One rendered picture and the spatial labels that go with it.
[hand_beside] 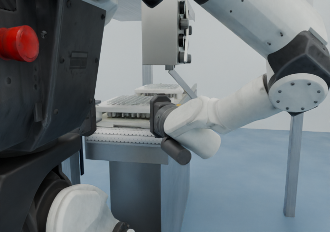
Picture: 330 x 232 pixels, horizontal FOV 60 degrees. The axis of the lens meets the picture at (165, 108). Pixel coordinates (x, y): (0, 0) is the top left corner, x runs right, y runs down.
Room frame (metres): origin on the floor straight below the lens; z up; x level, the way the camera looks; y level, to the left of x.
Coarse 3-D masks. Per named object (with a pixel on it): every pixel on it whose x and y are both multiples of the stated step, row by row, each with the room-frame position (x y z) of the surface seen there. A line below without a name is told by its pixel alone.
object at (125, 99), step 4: (124, 96) 1.10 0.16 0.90; (144, 96) 1.10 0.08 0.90; (148, 96) 1.10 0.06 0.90; (116, 100) 1.00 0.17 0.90; (120, 100) 1.00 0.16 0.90; (124, 100) 1.00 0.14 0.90; (128, 100) 1.02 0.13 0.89; (132, 100) 1.00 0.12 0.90; (136, 100) 1.00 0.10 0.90; (140, 100) 1.00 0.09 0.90; (144, 100) 1.03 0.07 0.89; (148, 100) 1.02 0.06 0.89; (140, 104) 0.97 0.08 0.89; (120, 116) 0.98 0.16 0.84; (140, 116) 0.97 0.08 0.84
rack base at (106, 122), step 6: (102, 120) 0.94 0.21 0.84; (108, 120) 0.93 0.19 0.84; (114, 120) 0.93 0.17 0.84; (120, 120) 0.93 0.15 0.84; (126, 120) 0.92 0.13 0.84; (132, 120) 0.92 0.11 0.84; (138, 120) 0.92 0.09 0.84; (144, 120) 0.92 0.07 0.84; (102, 126) 0.94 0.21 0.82; (108, 126) 0.93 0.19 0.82; (126, 126) 0.94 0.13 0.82; (132, 126) 0.93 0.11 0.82; (138, 126) 0.93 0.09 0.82; (144, 126) 0.91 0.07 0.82
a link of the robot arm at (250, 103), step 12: (252, 84) 0.49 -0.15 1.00; (264, 84) 0.48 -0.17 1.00; (228, 96) 0.53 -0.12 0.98; (240, 96) 0.50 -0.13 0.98; (252, 96) 0.48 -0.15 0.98; (264, 96) 0.47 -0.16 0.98; (228, 108) 0.51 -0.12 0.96; (240, 108) 0.50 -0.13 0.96; (252, 108) 0.48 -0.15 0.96; (264, 108) 0.47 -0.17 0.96; (276, 108) 0.47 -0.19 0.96; (312, 108) 0.43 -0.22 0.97; (228, 120) 0.52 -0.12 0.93; (240, 120) 0.51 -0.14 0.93; (252, 120) 0.50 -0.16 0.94
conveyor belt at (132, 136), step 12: (96, 132) 0.90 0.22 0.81; (108, 132) 0.89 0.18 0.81; (120, 132) 0.89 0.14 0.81; (132, 132) 0.88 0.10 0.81; (144, 132) 0.88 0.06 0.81; (108, 144) 0.90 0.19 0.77; (120, 144) 0.89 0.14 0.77; (132, 144) 0.88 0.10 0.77; (144, 144) 0.87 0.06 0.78; (156, 144) 0.86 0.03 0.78
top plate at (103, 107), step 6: (102, 102) 1.02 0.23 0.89; (96, 108) 0.94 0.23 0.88; (102, 108) 0.94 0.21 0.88; (108, 108) 0.93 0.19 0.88; (114, 108) 0.93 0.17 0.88; (120, 108) 0.93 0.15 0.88; (126, 108) 0.92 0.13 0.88; (132, 108) 0.92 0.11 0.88; (138, 108) 0.91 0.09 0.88; (144, 108) 0.91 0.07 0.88
